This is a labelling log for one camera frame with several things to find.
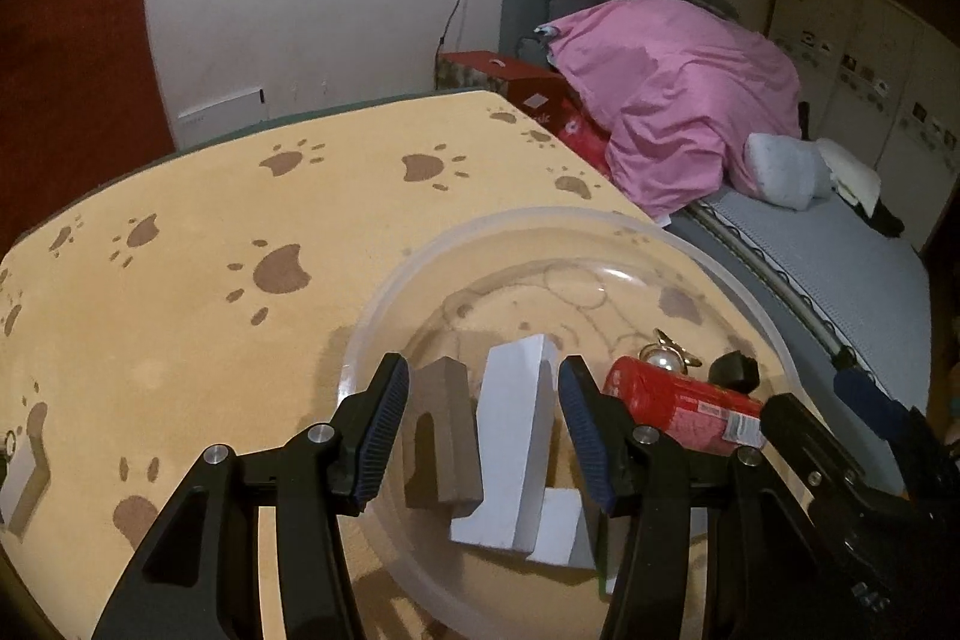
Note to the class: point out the white plush pillow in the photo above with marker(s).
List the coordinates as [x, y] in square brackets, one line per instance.
[784, 171]

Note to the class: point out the black item on bed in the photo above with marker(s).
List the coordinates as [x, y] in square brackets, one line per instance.
[885, 218]

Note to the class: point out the black ribbed plastic cap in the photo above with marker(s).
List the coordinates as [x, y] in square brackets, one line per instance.
[735, 370]

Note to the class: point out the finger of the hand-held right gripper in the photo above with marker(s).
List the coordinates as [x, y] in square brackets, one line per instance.
[810, 445]

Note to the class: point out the red packet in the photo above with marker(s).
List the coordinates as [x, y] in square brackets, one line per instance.
[675, 404]

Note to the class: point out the metal bed rail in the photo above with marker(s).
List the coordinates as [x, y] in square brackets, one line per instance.
[772, 287]

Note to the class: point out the red curtain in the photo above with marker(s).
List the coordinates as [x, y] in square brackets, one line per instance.
[75, 10]

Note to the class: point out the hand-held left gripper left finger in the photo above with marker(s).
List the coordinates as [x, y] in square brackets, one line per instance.
[382, 415]

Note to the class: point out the red cardboard box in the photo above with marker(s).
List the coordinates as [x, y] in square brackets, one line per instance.
[502, 78]

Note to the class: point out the clear plastic bowl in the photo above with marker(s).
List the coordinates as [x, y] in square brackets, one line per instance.
[525, 265]

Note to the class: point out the grey headboard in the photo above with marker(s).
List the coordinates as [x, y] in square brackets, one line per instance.
[521, 18]

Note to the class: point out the white charger plug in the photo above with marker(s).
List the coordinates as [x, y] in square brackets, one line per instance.
[514, 430]

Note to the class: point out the white folded cloth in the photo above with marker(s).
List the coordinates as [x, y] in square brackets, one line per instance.
[851, 175]

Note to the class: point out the brown wooden block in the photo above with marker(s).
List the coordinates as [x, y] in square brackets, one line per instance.
[442, 430]

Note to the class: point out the white wardrobe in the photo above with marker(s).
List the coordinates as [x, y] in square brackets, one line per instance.
[862, 48]

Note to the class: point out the pink duvet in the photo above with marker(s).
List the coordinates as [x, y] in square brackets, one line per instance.
[675, 85]

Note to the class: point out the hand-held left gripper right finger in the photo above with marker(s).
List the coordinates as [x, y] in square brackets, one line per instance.
[581, 415]

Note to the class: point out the grey mattress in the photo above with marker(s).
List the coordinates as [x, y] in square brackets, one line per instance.
[825, 272]

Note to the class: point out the red plastic bag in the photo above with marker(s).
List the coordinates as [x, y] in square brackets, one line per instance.
[585, 138]

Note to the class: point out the paw print tablecloth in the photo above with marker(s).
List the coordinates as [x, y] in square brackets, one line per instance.
[225, 197]

